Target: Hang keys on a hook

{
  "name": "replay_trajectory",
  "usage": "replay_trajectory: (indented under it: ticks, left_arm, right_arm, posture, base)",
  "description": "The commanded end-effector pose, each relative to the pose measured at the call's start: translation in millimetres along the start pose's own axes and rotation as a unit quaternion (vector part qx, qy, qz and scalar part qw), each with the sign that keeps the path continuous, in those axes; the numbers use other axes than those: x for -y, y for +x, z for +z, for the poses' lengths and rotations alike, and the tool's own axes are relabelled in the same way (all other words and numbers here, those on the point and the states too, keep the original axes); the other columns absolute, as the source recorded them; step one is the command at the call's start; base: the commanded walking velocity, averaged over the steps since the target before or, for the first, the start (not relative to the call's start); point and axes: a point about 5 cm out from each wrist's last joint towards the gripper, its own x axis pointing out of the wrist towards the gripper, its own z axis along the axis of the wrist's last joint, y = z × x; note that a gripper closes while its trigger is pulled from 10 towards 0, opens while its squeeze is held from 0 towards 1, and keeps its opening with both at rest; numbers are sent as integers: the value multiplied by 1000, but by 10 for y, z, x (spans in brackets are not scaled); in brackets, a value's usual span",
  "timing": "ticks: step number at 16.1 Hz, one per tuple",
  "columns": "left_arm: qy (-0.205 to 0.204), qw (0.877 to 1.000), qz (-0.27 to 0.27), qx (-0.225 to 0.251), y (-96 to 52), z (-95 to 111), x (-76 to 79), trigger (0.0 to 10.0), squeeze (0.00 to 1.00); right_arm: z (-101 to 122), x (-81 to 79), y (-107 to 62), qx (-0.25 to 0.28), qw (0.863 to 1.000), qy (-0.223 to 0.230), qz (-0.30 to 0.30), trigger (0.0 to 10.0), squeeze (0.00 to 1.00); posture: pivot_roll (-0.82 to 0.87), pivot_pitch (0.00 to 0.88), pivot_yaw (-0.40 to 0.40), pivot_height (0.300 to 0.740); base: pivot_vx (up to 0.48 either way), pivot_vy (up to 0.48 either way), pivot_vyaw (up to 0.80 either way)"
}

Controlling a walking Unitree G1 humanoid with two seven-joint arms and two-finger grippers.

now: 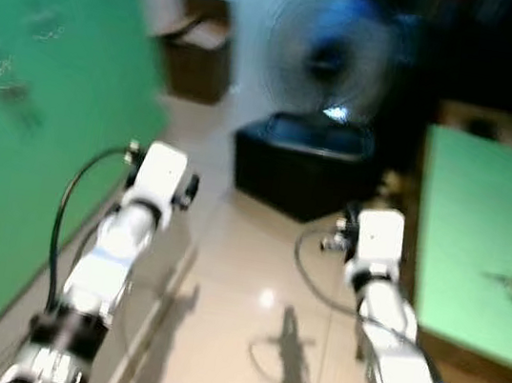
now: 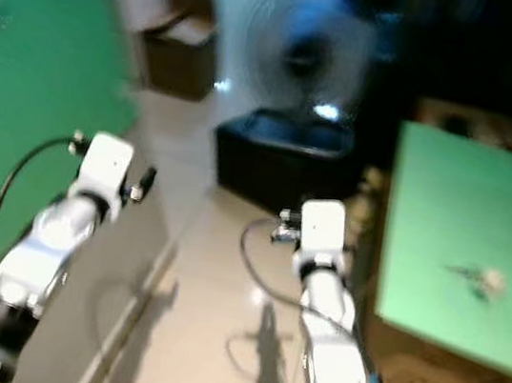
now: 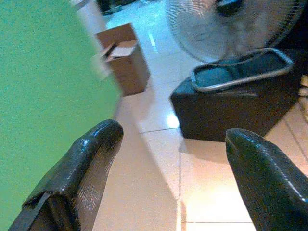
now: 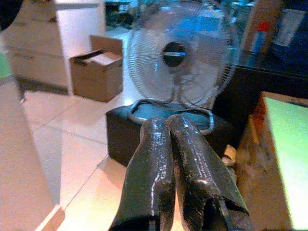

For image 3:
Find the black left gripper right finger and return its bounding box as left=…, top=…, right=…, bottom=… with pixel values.
left=225, top=128, right=308, bottom=231

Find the black bin with metal rim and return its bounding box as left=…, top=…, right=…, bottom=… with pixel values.
left=169, top=47, right=304, bottom=142

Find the white electric fan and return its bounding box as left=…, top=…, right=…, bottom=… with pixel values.
left=164, top=0, right=306, bottom=64

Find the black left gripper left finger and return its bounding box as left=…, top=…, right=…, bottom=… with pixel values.
left=8, top=119, right=124, bottom=231

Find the green panel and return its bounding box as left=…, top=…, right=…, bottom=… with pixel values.
left=0, top=0, right=122, bottom=231

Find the brown cardboard box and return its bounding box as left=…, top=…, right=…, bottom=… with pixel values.
left=94, top=23, right=151, bottom=97

